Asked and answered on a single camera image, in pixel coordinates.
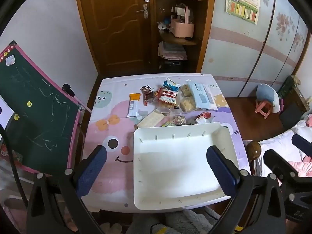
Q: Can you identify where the brown wooden door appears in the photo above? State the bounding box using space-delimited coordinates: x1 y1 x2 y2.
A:
74 0 156 76

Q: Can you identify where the wooden bedpost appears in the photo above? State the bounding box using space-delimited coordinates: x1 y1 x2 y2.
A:
246 141 262 162

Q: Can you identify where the white plastic tray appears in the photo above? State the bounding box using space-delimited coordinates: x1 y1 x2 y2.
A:
133 121 244 210

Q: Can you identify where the orange and white bar packet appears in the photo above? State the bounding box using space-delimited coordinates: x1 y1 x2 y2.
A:
126 93 141 118

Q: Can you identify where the red cookie packet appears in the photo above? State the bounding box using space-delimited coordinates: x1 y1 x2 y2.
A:
158 87 180 107

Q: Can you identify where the stack of folded towels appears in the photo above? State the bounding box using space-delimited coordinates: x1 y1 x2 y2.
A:
158 41 188 61

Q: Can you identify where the pink basket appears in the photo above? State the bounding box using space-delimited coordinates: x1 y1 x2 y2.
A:
170 4 196 38

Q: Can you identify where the light blue packet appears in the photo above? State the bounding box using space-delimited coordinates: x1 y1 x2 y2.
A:
186 80 218 111

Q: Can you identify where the floral sliding wardrobe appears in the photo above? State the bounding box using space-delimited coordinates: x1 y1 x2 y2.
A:
200 0 312 98

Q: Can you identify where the colourful mixed snack packet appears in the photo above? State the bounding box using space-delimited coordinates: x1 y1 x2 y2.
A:
162 114 187 128

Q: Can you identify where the cream wafer packet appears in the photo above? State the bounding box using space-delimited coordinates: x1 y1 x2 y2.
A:
134 110 167 130

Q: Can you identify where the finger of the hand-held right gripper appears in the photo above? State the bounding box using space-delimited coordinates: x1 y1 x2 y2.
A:
291 134 312 157
263 149 306 193

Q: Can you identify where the black easel knob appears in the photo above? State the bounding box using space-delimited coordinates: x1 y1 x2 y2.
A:
62 84 75 97

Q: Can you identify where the dark red snack packet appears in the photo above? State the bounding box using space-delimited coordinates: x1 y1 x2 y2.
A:
142 90 159 106

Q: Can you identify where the blue and white snack packet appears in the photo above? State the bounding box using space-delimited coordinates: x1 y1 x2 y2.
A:
162 77 181 92

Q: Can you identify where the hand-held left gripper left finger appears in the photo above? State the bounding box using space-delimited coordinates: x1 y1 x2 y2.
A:
26 145 108 234

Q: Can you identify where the dark wooden cabinet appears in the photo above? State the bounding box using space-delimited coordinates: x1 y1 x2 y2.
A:
278 75 310 130

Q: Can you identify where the dark box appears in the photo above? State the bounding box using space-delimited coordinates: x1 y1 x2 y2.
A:
159 60 188 73

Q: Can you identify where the pink plastic stool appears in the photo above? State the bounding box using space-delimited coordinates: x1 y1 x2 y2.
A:
254 99 272 120

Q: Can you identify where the pink garment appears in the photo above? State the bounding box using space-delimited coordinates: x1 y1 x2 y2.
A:
289 156 312 179

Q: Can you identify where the green chalkboard with pink frame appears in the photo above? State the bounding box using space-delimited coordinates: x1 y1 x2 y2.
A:
0 40 82 176

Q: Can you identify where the wall chart poster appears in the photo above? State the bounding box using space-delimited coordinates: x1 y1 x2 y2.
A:
224 0 261 25

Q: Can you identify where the person's grey fleece clothing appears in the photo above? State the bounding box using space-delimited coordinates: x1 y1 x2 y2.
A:
100 206 222 234

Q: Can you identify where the wooden corner shelf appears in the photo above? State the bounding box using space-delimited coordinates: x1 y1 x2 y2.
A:
152 0 216 74

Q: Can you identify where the blue cushion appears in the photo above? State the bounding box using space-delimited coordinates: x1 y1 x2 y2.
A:
256 83 281 114

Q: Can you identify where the clear bag of crackers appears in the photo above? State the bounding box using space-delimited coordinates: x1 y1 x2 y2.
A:
180 84 197 113

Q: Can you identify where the white pillow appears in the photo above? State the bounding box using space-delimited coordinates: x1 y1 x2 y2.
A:
253 124 312 176

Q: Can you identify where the red and white tiger packet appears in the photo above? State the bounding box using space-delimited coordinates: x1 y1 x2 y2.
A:
194 111 214 125

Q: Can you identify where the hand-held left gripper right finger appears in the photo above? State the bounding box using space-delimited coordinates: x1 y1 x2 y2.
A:
206 145 287 234

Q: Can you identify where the metal door handle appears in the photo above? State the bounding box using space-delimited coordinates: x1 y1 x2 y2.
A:
136 4 149 19

